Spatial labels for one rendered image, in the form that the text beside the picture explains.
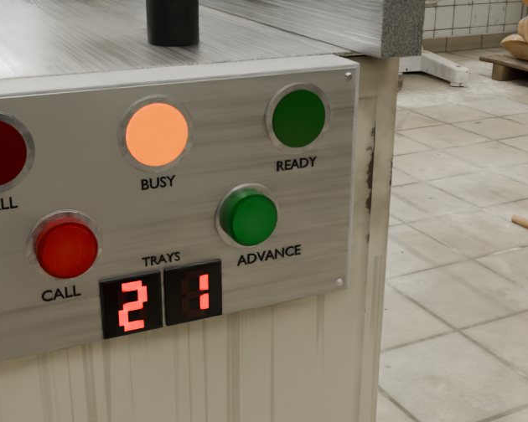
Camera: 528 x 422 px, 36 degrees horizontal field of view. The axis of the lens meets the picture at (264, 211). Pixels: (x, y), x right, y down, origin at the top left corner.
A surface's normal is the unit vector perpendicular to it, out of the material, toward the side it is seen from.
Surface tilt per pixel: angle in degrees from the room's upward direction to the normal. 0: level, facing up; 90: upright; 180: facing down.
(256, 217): 90
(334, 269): 90
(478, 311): 0
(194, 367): 90
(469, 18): 90
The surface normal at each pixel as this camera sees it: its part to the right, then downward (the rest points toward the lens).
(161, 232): 0.43, 0.33
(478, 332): 0.00, -0.93
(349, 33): -0.91, 0.15
